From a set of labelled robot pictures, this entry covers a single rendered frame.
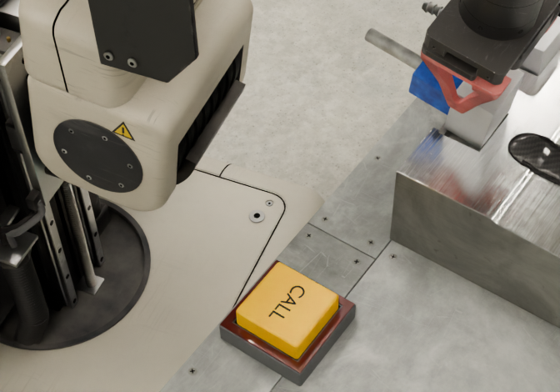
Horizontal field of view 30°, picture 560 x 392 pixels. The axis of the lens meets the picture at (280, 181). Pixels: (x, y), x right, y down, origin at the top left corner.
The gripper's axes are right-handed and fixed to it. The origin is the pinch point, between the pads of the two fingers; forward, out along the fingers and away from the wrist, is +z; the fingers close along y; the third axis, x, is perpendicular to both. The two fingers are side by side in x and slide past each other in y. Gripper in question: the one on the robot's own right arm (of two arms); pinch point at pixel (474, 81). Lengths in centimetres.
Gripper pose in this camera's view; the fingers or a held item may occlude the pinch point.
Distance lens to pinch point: 85.9
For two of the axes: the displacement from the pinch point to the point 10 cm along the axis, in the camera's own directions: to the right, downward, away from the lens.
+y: 5.8, -7.0, 4.1
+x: -8.2, -5.1, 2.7
